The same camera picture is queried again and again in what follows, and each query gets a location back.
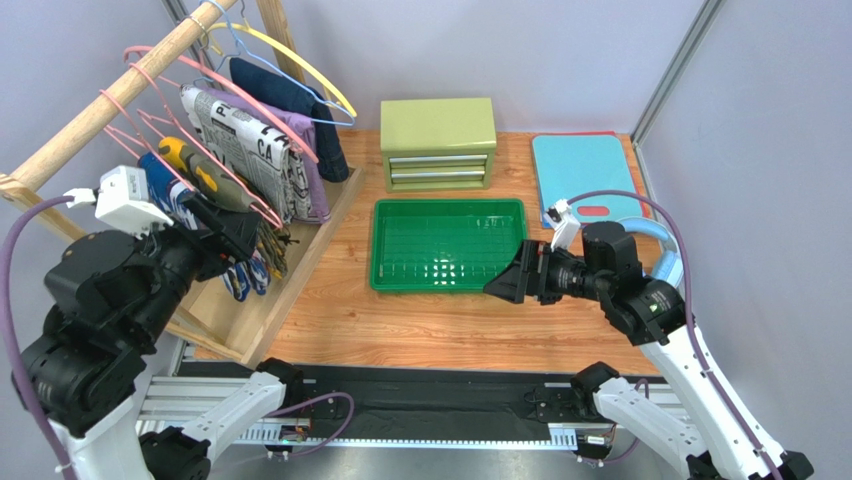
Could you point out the pink wire hanger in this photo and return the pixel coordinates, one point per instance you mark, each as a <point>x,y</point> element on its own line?
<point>126,120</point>

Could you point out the newspaper print trousers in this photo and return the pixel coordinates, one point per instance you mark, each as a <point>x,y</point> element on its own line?
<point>258,152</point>

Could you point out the green plastic tray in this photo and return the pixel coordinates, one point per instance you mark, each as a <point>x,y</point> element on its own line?
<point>432,246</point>

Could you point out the pink hanger with newspaper trousers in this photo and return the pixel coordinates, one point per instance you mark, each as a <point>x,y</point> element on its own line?
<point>233,93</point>

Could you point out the light blue cutting board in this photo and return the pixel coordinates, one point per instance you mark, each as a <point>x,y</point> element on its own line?
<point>586,173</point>

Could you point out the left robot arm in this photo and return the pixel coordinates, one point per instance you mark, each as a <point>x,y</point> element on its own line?
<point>114,293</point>

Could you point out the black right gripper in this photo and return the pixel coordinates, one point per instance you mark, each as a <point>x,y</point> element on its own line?
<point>541,273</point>

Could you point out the dark blue jeans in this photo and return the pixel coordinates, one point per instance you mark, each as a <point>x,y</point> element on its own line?
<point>276,91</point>

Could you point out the green mini drawer chest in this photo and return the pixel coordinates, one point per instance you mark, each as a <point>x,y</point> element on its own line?
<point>437,144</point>

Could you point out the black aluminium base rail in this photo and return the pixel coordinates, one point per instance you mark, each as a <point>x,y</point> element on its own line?
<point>430,408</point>

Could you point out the wooden clothes rack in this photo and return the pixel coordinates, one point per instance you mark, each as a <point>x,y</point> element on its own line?
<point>243,332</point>

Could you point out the blue wire hanger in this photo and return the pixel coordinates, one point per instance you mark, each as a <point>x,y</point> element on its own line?
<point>266,66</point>

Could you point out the yellow hanger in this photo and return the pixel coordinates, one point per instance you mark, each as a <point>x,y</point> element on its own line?
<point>333,96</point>

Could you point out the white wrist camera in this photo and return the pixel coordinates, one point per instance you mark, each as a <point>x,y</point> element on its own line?
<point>122,202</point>
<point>565,225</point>

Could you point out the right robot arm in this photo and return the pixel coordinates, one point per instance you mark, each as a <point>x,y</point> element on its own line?
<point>721,439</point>

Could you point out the blue white patterned trousers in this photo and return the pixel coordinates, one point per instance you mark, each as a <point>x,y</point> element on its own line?
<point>241,279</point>

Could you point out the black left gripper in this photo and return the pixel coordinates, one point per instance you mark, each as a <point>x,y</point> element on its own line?
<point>229,238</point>

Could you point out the camouflage trousers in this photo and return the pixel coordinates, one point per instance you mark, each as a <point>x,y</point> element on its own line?
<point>221,189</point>

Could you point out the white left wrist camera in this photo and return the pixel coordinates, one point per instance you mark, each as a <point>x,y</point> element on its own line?
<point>122,202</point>

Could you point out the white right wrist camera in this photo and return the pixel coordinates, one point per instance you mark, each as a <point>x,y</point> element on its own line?
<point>565,225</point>

